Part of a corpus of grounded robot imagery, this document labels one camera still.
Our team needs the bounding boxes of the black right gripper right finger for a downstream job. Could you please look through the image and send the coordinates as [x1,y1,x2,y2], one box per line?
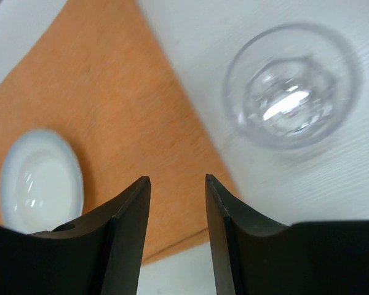
[205,175,369,294]

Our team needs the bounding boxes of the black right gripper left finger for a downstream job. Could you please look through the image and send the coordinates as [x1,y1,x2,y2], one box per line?
[0,176,151,294]

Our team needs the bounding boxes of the white paper bowl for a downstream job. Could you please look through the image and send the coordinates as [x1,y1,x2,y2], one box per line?
[0,129,84,234]

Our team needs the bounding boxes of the orange cloth placemat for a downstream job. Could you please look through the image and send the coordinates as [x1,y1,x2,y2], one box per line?
[0,1,234,263]

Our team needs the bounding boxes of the clear plastic cup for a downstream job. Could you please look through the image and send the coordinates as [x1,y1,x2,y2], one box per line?
[222,22,363,151]

